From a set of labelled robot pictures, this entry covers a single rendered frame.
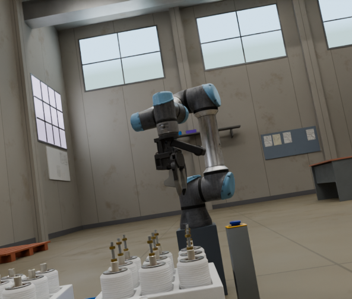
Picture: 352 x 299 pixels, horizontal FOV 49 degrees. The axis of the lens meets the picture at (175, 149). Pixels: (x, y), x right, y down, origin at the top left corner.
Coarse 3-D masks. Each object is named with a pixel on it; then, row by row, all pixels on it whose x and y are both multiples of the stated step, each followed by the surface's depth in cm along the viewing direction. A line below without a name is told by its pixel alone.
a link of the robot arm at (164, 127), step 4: (160, 124) 132; (164, 124) 131; (168, 124) 131; (172, 124) 131; (176, 124) 133; (160, 128) 132; (164, 128) 131; (168, 128) 131; (172, 128) 131; (176, 128) 132; (160, 132) 132; (164, 132) 131; (168, 132) 131; (172, 132) 132; (176, 132) 133
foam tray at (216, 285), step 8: (208, 264) 144; (176, 272) 137; (216, 272) 127; (176, 280) 124; (216, 280) 116; (136, 288) 122; (176, 288) 113; (192, 288) 110; (200, 288) 109; (208, 288) 108; (216, 288) 108; (136, 296) 111; (144, 296) 110; (152, 296) 108; (160, 296) 108; (168, 296) 108; (176, 296) 108; (184, 296) 108; (192, 296) 108; (200, 296) 108; (208, 296) 108; (216, 296) 108; (224, 296) 108
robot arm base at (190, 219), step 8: (184, 208) 175; (192, 208) 173; (200, 208) 174; (184, 216) 175; (192, 216) 172; (200, 216) 172; (208, 216) 175; (184, 224) 173; (192, 224) 171; (200, 224) 170; (208, 224) 173
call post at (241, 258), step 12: (228, 228) 133; (240, 228) 133; (228, 240) 137; (240, 240) 132; (240, 252) 132; (240, 264) 131; (252, 264) 131; (240, 276) 131; (252, 276) 131; (240, 288) 130; (252, 288) 130
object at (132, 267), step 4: (132, 264) 127; (128, 268) 125; (132, 268) 126; (136, 268) 128; (132, 272) 125; (136, 272) 127; (132, 276) 125; (136, 276) 126; (132, 280) 125; (136, 280) 126; (136, 284) 126
